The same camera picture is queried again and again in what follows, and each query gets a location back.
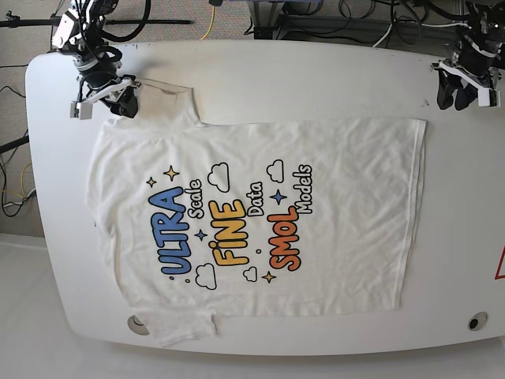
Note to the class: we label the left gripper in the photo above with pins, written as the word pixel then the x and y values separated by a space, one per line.
pixel 466 70

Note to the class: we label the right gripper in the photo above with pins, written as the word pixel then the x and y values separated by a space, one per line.
pixel 116 92

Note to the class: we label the white printed T-shirt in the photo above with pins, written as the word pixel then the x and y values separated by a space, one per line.
pixel 200 222

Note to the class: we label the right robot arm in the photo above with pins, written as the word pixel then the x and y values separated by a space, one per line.
pixel 87 49

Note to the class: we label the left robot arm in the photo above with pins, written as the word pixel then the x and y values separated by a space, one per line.
pixel 482 27

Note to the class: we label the black tripod stand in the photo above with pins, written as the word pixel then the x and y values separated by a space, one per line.
pixel 23 21

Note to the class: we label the red triangle warning sticker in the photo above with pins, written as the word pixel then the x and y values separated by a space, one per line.
pixel 500 271

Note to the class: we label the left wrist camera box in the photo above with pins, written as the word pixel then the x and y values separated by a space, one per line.
pixel 489 97

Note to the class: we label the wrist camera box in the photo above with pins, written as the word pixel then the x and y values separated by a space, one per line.
pixel 489 97
pixel 81 110

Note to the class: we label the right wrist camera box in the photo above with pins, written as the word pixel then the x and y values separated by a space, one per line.
pixel 81 110

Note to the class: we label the grey metal frame base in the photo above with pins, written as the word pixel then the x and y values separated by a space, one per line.
pixel 398 25

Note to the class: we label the left table cable grommet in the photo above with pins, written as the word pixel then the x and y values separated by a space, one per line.
pixel 136 326

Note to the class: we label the table cable grommet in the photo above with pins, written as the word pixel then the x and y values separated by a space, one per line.
pixel 478 321
pixel 136 326

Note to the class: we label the right table cable grommet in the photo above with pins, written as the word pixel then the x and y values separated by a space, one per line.
pixel 478 321

